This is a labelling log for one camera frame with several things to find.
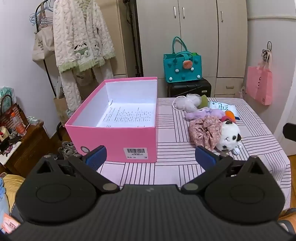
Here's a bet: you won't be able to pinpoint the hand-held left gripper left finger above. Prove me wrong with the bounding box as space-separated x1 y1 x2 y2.
31 146 121 194

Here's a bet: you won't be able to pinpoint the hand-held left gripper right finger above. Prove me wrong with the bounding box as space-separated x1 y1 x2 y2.
180 146 273 195

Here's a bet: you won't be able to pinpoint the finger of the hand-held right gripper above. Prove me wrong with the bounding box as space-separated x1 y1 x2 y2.
282 123 296 141

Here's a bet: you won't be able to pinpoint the pink floral scrunchie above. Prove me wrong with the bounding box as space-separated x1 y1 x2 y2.
189 117 223 151

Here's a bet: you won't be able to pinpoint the pink cardboard box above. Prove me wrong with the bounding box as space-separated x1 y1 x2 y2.
65 77 158 163

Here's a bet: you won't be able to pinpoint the white panda plush toy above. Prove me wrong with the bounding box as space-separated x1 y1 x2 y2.
216 120 243 153

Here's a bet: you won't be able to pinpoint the purple plush toy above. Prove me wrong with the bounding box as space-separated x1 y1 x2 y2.
184 108 225 120

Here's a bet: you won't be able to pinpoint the light blue wet wipes packet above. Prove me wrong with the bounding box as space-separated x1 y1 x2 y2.
209 101 241 120

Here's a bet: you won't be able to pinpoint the pink striped tablecloth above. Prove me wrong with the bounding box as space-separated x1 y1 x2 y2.
97 97 291 210

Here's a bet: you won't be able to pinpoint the pink shopping bag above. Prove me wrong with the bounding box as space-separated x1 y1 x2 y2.
245 61 273 106

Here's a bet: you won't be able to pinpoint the clear plastic bag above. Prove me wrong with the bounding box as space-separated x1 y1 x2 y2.
172 94 201 112

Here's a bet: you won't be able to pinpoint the small brown paper bag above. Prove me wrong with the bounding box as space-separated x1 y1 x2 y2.
54 76 70 127

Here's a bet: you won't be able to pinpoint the wooden nightstand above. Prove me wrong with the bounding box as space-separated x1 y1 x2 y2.
0 122 50 178

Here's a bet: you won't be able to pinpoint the black suitcase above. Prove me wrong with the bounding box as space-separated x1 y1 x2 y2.
167 77 212 98

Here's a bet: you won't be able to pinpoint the beige hanging cloth bag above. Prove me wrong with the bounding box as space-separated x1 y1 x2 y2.
76 70 98 87

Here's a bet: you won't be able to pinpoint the orange drink bottle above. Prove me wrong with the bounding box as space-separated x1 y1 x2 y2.
10 113 26 136

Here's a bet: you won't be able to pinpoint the yellow quilted cloth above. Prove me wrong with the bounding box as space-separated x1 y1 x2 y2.
3 174 25 203

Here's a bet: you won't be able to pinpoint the teal felt tote bag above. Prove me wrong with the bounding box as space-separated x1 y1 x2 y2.
163 37 202 83

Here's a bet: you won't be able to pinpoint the woven basket bag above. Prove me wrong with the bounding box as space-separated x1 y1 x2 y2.
0 95 28 131

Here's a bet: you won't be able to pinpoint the white refrigerator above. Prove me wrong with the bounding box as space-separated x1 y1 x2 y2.
243 0 296 158

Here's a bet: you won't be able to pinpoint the black coat rack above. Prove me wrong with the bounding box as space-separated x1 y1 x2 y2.
35 0 59 98

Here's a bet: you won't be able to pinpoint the blue cloth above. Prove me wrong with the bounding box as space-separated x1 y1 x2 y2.
0 177 10 217

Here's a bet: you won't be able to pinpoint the pink printed packet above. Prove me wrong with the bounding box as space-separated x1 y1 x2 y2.
0 213 21 235

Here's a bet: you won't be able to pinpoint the green floral cloth bag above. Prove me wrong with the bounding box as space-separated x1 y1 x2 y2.
0 86 17 105

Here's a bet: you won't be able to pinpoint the black folded tripod stand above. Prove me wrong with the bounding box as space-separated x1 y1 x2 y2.
126 0 144 78

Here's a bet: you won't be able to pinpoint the beige wardrobe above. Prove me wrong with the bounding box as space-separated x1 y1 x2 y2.
136 0 248 98

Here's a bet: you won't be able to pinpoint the fluffy white pajama jacket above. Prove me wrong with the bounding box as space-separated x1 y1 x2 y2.
53 0 115 74

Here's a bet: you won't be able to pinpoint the beige cabinet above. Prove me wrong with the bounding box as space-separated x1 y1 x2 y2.
105 0 137 78

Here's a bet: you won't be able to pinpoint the cream canvas tote bag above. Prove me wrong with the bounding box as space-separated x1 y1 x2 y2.
32 3 55 62

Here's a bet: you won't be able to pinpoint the black hair tie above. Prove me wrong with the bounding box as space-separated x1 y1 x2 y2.
262 41 273 70

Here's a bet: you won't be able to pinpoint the blue wire hangers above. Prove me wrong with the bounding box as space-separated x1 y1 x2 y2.
29 0 53 26

